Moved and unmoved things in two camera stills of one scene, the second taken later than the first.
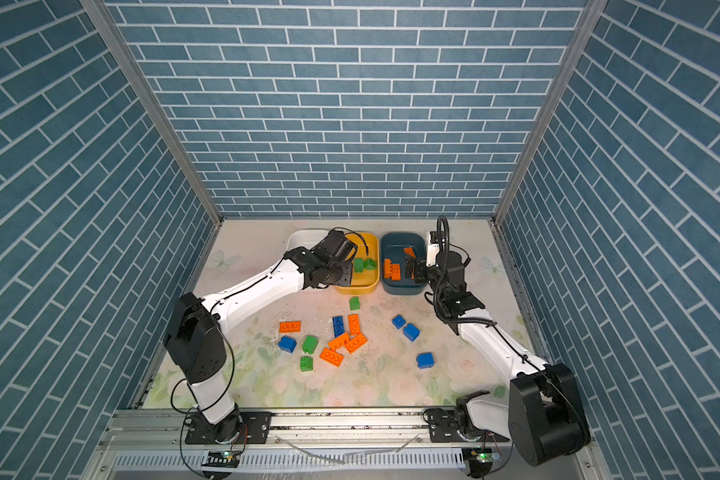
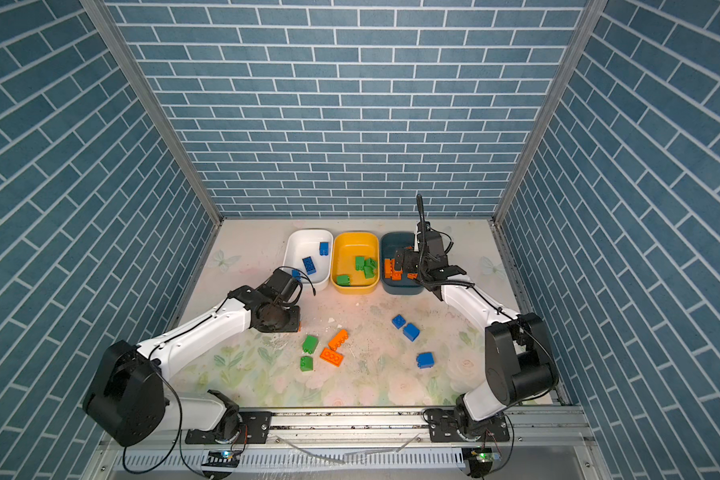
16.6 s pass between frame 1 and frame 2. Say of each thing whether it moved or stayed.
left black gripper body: moved
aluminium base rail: stayed
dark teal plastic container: stayed
